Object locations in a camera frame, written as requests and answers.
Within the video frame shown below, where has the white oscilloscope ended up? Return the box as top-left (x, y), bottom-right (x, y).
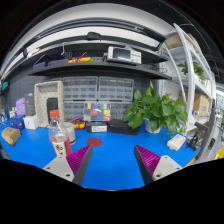
top-left (106, 45), bottom-right (142, 65)

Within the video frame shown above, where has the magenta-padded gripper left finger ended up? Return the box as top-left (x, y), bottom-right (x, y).
top-left (42, 144), bottom-right (94, 187)

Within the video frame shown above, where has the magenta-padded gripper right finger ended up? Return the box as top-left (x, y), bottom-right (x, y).
top-left (133, 144), bottom-right (184, 186)

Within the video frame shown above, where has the clear red-capped drink bottle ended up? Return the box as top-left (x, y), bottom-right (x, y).
top-left (48, 109), bottom-right (73, 158)

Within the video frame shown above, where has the white shelf unit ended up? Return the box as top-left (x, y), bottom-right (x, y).
top-left (159, 22), bottom-right (218, 134)

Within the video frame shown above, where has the black box with white label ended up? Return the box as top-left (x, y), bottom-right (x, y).
top-left (85, 121), bottom-right (109, 134)

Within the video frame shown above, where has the flat round red coaster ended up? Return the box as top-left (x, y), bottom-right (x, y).
top-left (86, 137), bottom-right (103, 148)

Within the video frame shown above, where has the black rectangular speaker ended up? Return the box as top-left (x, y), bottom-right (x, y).
top-left (46, 97), bottom-right (59, 125)

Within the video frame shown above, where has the clear box of coloured parts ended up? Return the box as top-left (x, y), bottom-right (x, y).
top-left (83, 101), bottom-right (112, 123)

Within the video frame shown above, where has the beige perforated tray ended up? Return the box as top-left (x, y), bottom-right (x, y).
top-left (33, 80), bottom-right (65, 128)

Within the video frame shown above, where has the black stand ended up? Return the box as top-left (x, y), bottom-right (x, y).
top-left (186, 121), bottom-right (209, 151)

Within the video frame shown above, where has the blue box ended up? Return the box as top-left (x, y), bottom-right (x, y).
top-left (8, 114), bottom-right (26, 132)

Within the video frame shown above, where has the potted green leafy plant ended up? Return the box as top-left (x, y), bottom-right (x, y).
top-left (122, 80), bottom-right (189, 135)

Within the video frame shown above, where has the yellow multimeter with red leads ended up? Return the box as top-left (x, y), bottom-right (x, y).
top-left (67, 116), bottom-right (87, 130)

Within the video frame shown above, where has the white power adapter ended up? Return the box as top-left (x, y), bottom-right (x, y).
top-left (166, 134), bottom-right (187, 152)

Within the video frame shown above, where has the flat black case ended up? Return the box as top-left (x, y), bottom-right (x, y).
top-left (107, 119), bottom-right (141, 136)

